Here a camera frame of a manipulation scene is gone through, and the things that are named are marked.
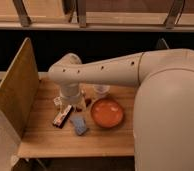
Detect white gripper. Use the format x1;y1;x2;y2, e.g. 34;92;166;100
53;83;86;112

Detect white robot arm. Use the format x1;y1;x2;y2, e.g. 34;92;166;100
48;49;194;171

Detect clear plastic cup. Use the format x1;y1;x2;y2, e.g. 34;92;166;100
93;85;110;98

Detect orange plate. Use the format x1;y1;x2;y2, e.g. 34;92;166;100
91;98;124;128

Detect left wooden divider panel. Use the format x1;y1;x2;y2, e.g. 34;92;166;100
0;38;39;141

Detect right dark divider panel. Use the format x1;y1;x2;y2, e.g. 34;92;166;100
155;38;169;50

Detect wooden shelf frame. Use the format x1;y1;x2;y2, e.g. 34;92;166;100
0;0;194;32

